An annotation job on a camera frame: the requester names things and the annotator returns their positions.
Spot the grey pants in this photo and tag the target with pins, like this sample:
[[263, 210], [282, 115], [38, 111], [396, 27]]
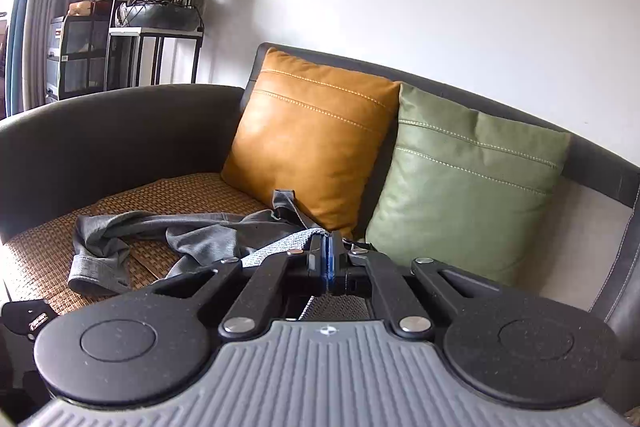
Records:
[[200, 237]]

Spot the orange leather cushion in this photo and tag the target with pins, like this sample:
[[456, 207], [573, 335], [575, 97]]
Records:
[[300, 132]]

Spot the dark grey leather cushion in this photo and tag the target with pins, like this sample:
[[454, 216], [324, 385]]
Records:
[[625, 287]]

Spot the dark grey sofa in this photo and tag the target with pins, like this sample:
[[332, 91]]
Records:
[[100, 137]]

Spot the brown woven seat mat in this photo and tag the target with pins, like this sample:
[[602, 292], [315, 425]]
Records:
[[40, 257]]

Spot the orange item on cabinet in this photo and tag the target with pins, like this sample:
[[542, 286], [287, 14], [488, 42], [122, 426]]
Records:
[[80, 8]]

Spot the green leather cushion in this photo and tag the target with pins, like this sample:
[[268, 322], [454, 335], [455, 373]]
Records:
[[460, 187]]

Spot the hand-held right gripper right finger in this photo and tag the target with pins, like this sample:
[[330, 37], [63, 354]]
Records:
[[345, 279]]

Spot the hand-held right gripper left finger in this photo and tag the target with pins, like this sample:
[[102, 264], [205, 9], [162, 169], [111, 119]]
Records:
[[312, 264]]

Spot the black drawer cabinet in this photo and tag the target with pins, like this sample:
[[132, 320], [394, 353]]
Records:
[[75, 57]]

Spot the black metal side rack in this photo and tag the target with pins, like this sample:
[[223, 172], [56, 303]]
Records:
[[160, 57]]

